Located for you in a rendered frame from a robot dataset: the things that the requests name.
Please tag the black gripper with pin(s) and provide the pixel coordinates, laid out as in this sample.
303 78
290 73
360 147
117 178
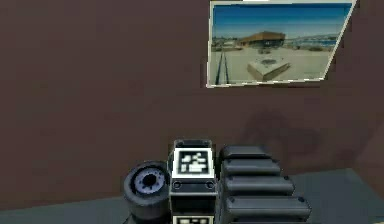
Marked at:
146 193

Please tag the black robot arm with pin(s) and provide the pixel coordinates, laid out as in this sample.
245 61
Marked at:
256 186

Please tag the framed seaside landscape picture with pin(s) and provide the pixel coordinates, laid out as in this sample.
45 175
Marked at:
270 43

